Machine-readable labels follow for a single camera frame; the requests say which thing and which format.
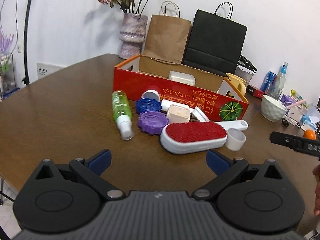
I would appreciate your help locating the purple ribbed plastic lid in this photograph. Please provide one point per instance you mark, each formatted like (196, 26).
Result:
(152, 122)

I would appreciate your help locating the blue and white tissue pack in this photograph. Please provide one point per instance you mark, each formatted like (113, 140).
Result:
(308, 118)

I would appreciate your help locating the clear container with black lid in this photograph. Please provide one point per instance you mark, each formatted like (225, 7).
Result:
(246, 76)

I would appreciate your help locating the purple and white gadget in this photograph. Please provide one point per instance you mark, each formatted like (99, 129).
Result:
(287, 100)

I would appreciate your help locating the black light stand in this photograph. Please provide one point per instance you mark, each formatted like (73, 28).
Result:
(26, 30)

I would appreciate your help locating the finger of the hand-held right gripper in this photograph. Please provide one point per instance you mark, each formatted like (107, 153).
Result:
(285, 141)

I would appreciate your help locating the black paper bag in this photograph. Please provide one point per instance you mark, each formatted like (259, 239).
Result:
(215, 42)

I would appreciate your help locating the mottled purple ceramic vase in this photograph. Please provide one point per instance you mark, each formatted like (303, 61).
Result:
(132, 37)

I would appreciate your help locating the white ribbed bottle cap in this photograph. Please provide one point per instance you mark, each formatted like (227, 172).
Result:
(150, 95)

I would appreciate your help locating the small white pill bottle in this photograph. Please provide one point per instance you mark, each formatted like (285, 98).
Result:
(166, 104)

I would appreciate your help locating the pink stick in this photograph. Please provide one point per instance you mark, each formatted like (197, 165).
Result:
(297, 103)

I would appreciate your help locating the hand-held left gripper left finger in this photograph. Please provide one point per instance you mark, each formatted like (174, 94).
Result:
(100, 161)

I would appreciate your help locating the white dimpled bowl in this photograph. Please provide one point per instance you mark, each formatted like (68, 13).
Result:
(272, 110)

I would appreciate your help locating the green spray bottle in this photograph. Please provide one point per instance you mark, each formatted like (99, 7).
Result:
(120, 105)

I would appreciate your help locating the colourful snack packet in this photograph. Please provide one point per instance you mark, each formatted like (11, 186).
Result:
(296, 94)

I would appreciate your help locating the purple artificial flower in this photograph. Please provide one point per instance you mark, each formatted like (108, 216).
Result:
(5, 41)

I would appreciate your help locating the red and white lint brush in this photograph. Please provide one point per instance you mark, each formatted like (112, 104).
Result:
(195, 132)

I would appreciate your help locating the yellow mug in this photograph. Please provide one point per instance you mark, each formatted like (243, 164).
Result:
(237, 82)

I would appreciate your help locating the orange fruit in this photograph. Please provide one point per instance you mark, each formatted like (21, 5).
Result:
(310, 134)

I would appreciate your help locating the white bristle brush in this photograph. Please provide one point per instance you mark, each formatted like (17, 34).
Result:
(200, 113)

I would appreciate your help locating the red cardboard box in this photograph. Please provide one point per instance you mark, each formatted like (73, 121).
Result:
(140, 82)

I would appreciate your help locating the blue drink can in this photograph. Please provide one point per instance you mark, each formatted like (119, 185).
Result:
(268, 80)

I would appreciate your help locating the blue ribbed plastic lid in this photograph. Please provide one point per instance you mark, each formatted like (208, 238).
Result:
(147, 106)

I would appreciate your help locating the white measuring scoop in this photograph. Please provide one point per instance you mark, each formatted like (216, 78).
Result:
(235, 138)

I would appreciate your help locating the cream square plastic block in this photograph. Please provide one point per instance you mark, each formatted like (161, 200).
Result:
(178, 112)

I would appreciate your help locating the clear glass bottle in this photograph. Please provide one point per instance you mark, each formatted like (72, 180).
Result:
(280, 80)

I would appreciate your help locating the small black key fob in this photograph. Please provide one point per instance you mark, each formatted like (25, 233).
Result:
(284, 122)

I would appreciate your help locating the white translucent plastic box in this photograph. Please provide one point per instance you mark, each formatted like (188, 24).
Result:
(182, 78)

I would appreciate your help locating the dark red flat box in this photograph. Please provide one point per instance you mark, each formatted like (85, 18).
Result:
(255, 91)

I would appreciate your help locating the brown paper bag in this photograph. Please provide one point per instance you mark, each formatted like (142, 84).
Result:
(167, 37)

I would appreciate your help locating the person's right hand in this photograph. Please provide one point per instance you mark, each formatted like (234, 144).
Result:
(317, 200)

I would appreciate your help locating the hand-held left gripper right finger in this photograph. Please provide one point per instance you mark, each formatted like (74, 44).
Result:
(217, 162)

